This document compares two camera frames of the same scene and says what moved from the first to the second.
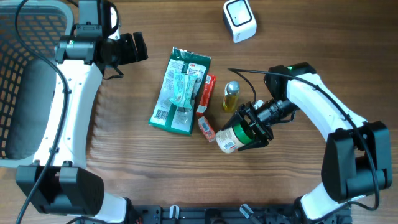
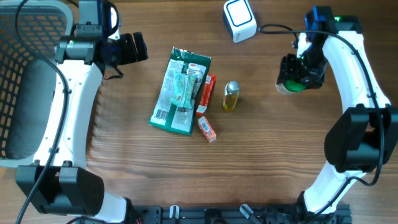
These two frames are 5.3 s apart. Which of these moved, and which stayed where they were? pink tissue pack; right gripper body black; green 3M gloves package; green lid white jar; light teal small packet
Moved: right gripper body black; green lid white jar
Stayed: pink tissue pack; light teal small packet; green 3M gloves package
